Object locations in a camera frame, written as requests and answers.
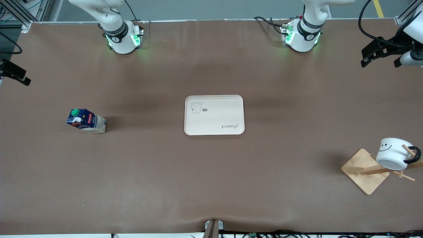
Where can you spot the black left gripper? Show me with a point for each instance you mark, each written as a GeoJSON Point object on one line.
{"type": "Point", "coordinates": [393, 45]}

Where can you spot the blue milk carton green cap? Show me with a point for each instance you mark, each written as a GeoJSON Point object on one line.
{"type": "Point", "coordinates": [86, 122]}

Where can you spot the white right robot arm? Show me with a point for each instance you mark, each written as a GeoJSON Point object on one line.
{"type": "Point", "coordinates": [122, 46]}

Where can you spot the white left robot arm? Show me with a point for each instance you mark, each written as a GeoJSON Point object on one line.
{"type": "Point", "coordinates": [302, 41]}

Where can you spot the cream rabbit print tray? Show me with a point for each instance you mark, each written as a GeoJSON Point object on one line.
{"type": "Point", "coordinates": [214, 119]}

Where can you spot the wooden mug stand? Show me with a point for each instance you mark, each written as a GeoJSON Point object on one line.
{"type": "Point", "coordinates": [360, 172]}

